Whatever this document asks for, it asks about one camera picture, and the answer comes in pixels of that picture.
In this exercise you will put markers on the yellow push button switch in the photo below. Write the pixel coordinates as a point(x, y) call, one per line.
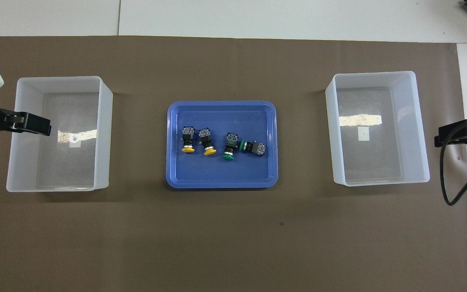
point(187, 140)
point(207, 142)

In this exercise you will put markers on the green push button switch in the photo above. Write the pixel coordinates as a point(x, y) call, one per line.
point(230, 147)
point(253, 147)

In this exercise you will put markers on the white paper sticker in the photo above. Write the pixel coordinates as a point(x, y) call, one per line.
point(363, 134)
point(74, 141)

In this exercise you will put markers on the translucent white plastic box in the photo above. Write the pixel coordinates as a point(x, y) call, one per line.
point(75, 170)
point(379, 162)

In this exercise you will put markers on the blue plastic tray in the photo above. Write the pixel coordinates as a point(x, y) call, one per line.
point(221, 170)

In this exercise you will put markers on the brown table mat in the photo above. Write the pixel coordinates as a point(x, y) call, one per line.
point(233, 235)

